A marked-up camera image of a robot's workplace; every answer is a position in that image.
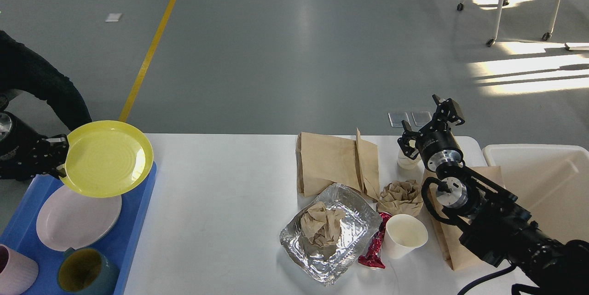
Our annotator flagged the red snack wrapper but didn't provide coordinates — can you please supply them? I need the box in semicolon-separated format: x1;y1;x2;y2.
358;212;392;270

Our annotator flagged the pink cup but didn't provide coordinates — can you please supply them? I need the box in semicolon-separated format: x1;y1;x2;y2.
0;244;39;295

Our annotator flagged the pink plate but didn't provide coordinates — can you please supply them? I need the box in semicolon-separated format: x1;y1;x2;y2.
36;185;122;252

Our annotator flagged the yellow plastic plate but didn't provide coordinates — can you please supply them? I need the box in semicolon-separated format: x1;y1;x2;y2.
59;120;154;198

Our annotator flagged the white paper cup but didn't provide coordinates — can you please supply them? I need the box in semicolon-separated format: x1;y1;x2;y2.
382;214;429;259

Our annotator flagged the flat brown paper bag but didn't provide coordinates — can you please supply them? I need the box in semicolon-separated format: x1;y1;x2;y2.
296;131;381;201

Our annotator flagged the teal mug yellow inside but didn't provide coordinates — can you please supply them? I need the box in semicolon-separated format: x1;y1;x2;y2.
57;247;120;295

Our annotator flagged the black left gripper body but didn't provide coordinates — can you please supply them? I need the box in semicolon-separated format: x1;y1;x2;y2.
0;112;49;180

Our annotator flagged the blue plastic tray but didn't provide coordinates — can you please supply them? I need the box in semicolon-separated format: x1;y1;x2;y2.
0;163;156;295

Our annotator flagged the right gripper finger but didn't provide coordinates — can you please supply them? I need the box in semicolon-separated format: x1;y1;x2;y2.
428;94;465;132
398;120;422;161

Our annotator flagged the crumpled brown paper ball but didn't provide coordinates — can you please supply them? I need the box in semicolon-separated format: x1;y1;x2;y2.
376;179;424;217

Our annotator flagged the aluminium foil tray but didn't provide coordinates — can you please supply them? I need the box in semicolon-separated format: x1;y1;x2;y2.
278;183;381;286

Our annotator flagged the brown paper bag under arm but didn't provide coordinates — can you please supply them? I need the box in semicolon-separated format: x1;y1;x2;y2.
431;166;505;271

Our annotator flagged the crumpled brown paper in tray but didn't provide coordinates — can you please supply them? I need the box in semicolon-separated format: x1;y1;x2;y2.
300;201;346;248

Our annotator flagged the small white cup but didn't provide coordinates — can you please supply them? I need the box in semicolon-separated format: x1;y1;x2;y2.
396;150;422;170

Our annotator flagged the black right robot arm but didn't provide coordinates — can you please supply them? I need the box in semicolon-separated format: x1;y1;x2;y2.
398;94;589;295

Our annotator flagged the white plastic bin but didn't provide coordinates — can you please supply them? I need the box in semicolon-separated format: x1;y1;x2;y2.
482;144;589;243

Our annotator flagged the seated person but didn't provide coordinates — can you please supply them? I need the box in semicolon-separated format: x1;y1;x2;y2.
0;30;92;131

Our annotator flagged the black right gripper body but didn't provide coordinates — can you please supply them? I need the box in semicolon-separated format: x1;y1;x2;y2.
415;131;463;173

